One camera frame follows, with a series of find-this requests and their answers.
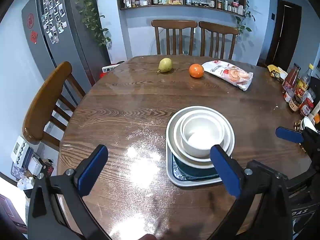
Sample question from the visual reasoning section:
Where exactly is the wooden chair back left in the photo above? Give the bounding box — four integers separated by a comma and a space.
151, 20, 197, 56

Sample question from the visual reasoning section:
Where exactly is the blue square plate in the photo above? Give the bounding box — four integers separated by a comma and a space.
171, 154, 219, 181

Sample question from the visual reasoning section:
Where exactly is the green pear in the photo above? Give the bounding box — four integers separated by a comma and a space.
157, 58, 173, 74

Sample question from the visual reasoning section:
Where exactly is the yellow snack packet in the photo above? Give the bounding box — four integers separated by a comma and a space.
267, 64, 287, 83

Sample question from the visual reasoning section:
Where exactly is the red lid chili jar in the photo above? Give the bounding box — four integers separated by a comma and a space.
299, 98, 313, 116

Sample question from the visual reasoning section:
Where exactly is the brown sauce jar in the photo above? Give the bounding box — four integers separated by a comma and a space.
289, 95, 302, 112

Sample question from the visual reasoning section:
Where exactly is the wooden chair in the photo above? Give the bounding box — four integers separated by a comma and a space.
199, 21, 239, 60
22, 61, 86, 151
151, 20, 197, 56

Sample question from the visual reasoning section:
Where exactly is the wooden chair back right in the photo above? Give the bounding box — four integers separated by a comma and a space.
199, 21, 239, 60

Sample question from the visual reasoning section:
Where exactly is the person's left hand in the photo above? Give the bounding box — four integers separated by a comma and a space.
139, 234, 157, 240

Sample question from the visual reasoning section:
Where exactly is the hanging green vine plant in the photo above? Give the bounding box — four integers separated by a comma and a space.
74, 0, 112, 46

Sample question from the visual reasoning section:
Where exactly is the blue-patterned square dish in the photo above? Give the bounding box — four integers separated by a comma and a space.
166, 144, 222, 187

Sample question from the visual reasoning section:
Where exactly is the grey refrigerator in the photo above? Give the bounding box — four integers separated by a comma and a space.
22, 0, 110, 91

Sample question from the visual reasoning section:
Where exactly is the large white bowl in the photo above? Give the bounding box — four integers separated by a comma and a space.
166, 106, 235, 169

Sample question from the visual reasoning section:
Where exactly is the yellow cap oil bottle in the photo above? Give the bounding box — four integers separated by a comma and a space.
295, 64, 313, 99

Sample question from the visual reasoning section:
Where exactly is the right side vine plant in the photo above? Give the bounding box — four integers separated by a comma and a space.
235, 0, 256, 36

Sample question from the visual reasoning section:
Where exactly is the dark wooden door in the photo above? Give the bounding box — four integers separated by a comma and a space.
266, 0, 302, 70

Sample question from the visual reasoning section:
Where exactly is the wooden bead trivet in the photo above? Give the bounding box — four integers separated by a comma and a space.
293, 120, 305, 153

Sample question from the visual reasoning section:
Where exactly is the snack bag white red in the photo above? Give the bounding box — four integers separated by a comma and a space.
202, 60, 253, 91

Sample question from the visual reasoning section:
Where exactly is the white ceramic ramekin pot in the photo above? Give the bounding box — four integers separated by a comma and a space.
180, 114, 225, 158

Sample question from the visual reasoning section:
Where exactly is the medium white bowl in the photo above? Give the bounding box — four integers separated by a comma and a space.
175, 110, 230, 161

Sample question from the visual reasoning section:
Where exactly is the wooden chair left side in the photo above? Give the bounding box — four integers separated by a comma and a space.
22, 61, 86, 151

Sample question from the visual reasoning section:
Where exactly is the orange tangerine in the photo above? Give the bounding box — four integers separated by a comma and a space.
189, 63, 204, 79

